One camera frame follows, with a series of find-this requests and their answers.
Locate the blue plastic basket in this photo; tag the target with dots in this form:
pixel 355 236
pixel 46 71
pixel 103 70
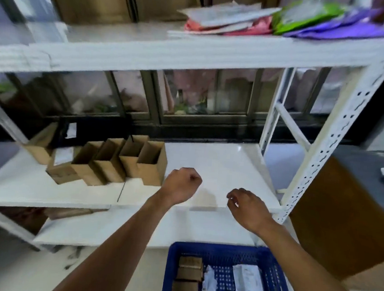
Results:
pixel 223 252

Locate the person's left forearm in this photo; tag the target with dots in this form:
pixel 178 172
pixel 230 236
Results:
pixel 113 253

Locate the purple mailer bag front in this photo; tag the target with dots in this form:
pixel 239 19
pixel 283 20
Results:
pixel 354 17

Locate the small brown cardboard box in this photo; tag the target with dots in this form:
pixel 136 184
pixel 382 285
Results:
pixel 189 274
pixel 190 263
pixel 185 287

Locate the white metal shelf rack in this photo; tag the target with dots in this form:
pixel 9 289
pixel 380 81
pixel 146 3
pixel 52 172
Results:
pixel 210 165

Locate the metal window frame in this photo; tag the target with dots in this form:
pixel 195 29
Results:
pixel 10 3

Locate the light blue mailer bag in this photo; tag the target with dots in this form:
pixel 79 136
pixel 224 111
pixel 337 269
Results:
pixel 247 282

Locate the person's right hand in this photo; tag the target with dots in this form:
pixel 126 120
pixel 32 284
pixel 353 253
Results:
pixel 250 211

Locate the black package with white label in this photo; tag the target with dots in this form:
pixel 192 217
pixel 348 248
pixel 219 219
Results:
pixel 67 130

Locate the person's left hand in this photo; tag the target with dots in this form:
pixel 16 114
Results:
pixel 182 186

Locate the white mailer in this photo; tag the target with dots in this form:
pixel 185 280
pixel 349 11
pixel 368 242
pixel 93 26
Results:
pixel 222 13

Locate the cardboard carton with white label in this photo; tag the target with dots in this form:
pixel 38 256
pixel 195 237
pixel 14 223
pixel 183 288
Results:
pixel 62 170

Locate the red mailer bag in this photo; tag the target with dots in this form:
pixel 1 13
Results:
pixel 254 31

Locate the person's right forearm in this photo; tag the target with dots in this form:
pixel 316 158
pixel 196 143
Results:
pixel 307 275

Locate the green mailer bag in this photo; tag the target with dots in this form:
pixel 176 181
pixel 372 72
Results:
pixel 305 16

